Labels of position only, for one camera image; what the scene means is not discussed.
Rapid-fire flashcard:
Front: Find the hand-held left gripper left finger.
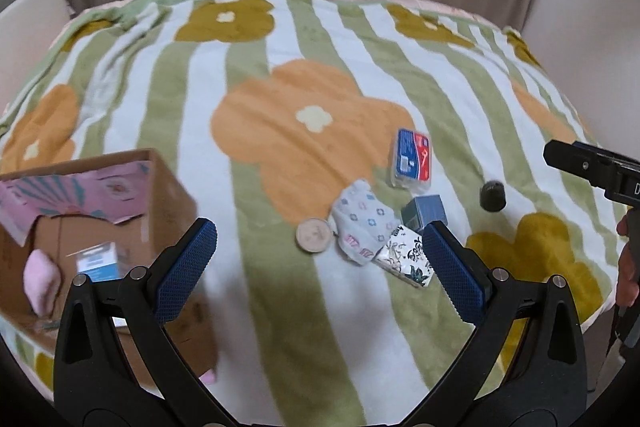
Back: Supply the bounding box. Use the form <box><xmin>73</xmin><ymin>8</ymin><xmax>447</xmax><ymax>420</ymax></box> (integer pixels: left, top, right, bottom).
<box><xmin>52</xmin><ymin>217</ymin><xmax>221</xmax><ymax>427</ymax></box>

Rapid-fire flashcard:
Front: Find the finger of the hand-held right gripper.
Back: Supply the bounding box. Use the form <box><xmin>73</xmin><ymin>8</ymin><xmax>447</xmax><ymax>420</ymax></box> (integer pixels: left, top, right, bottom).
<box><xmin>544</xmin><ymin>139</ymin><xmax>640</xmax><ymax>190</ymax></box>

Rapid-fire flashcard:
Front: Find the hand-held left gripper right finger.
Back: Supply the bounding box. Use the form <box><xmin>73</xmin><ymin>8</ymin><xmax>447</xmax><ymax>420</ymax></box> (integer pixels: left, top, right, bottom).
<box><xmin>400</xmin><ymin>220</ymin><xmax>588</xmax><ymax>427</ymax></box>

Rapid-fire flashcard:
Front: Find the floral tissue pack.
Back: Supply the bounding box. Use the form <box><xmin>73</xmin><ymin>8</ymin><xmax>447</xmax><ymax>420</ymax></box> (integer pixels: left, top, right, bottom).
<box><xmin>372</xmin><ymin>225</ymin><xmax>436</xmax><ymax>289</ymax></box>

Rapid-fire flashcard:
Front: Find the small dark blue box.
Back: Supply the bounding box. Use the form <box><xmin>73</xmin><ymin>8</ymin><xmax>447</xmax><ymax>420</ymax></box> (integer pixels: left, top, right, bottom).
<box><xmin>400</xmin><ymin>195</ymin><xmax>444</xmax><ymax>233</ymax></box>

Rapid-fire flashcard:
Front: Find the cardboard box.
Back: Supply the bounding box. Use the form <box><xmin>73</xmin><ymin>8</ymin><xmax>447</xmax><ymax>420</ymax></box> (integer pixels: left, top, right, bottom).
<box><xmin>0</xmin><ymin>148</ymin><xmax>219</xmax><ymax>384</ymax></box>

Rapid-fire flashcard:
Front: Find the small black jar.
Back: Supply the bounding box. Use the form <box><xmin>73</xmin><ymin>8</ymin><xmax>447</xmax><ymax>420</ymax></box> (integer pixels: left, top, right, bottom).
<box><xmin>478</xmin><ymin>179</ymin><xmax>507</xmax><ymax>212</ymax></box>

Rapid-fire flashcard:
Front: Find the white patterned pouch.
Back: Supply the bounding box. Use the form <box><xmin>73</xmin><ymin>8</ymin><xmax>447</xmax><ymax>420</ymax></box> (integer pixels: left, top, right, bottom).
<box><xmin>329</xmin><ymin>179</ymin><xmax>401</xmax><ymax>268</ymax></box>

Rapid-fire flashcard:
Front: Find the red and blue packet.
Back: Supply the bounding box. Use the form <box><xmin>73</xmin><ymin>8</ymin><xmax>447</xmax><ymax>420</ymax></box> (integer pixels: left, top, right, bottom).
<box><xmin>389</xmin><ymin>128</ymin><xmax>434</xmax><ymax>188</ymax></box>

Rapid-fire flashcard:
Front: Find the round beige compact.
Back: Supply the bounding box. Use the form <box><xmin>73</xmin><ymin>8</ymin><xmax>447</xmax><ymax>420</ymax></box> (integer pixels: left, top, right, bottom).
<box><xmin>295</xmin><ymin>216</ymin><xmax>333</xmax><ymax>253</ymax></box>

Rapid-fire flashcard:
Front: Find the person's right hand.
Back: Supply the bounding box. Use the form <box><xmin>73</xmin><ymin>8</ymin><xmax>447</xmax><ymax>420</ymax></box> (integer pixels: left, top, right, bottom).
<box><xmin>616</xmin><ymin>213</ymin><xmax>640</xmax><ymax>309</ymax></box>

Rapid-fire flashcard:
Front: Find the white and blue carton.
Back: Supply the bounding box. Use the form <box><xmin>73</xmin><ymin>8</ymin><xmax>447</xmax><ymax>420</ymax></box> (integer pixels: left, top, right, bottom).
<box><xmin>75</xmin><ymin>241</ymin><xmax>124</xmax><ymax>283</ymax></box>

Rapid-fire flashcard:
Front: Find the pink plush sock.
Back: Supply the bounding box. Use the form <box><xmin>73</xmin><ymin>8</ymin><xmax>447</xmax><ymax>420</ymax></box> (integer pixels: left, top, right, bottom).
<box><xmin>23</xmin><ymin>249</ymin><xmax>64</xmax><ymax>316</ymax></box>

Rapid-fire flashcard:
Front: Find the striped floral blanket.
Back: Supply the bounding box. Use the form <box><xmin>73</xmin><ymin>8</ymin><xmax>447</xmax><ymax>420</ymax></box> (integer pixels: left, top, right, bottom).
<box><xmin>0</xmin><ymin>0</ymin><xmax>622</xmax><ymax>427</ymax></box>

